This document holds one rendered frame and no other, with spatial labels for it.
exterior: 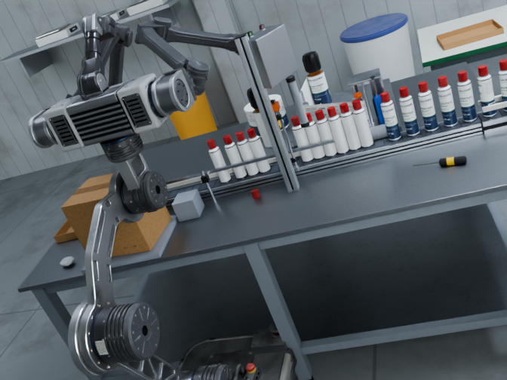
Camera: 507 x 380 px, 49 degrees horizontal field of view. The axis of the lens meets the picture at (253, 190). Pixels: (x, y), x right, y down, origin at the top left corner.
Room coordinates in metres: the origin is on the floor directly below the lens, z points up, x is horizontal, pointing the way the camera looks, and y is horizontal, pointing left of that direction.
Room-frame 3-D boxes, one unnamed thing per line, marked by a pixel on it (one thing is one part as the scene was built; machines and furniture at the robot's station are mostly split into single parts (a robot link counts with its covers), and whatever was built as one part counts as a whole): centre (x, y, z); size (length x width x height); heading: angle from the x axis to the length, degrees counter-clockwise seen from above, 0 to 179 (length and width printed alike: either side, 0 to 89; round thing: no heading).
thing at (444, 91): (2.02, -0.84, 0.98); 0.05 x 0.05 x 0.20
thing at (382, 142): (2.23, -0.16, 0.86); 1.65 x 0.08 x 0.04; 72
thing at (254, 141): (2.26, -0.08, 0.98); 0.05 x 0.05 x 0.20
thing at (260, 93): (2.08, -0.16, 1.17); 0.04 x 0.04 x 0.67; 72
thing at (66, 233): (2.53, 0.79, 0.85); 0.30 x 0.26 x 0.04; 72
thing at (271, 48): (2.12, -0.24, 1.38); 0.17 x 0.10 x 0.19; 128
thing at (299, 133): (2.20, -0.27, 0.98); 0.05 x 0.05 x 0.20
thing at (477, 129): (2.23, -0.16, 0.85); 1.65 x 0.11 x 0.05; 72
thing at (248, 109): (2.75, -0.20, 0.95); 0.20 x 0.20 x 0.14
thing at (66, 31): (5.98, 1.27, 1.47); 0.39 x 0.37 x 0.10; 68
